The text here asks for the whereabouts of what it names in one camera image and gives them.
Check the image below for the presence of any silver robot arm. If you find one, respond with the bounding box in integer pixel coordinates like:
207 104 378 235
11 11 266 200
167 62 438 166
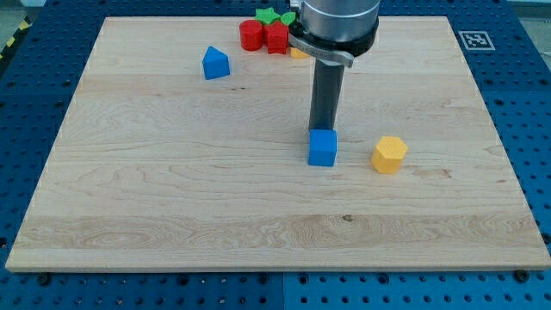
288 0 381 67

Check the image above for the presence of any yellow block behind arm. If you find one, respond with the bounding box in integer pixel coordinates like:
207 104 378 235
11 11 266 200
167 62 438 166
289 46 309 59

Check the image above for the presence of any blue triangle block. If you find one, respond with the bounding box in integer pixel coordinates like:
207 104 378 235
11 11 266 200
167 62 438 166
202 46 231 80

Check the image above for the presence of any blue cube block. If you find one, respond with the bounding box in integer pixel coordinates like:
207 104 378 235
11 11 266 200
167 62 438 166
307 129 337 167

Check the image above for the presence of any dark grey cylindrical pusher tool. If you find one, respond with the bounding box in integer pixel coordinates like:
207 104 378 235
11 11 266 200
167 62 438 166
309 59 344 130

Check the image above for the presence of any light wooden board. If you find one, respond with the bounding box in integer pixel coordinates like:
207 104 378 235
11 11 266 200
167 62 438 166
6 16 550 273

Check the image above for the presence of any yellow hexagon block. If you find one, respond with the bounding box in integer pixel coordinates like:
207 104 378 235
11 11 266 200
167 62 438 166
371 136 408 174

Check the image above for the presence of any red star block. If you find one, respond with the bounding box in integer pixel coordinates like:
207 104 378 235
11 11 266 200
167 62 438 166
263 21 288 54

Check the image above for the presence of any red cylinder block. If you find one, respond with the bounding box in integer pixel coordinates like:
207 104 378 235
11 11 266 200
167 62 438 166
238 19 263 52

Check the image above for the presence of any green round block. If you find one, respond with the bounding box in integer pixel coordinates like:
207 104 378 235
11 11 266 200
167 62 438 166
280 11 296 26

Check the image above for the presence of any green star block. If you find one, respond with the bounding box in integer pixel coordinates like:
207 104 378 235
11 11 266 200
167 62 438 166
255 7 281 25

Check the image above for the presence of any white fiducial marker tag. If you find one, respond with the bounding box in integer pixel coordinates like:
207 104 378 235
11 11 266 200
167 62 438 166
459 30 495 51

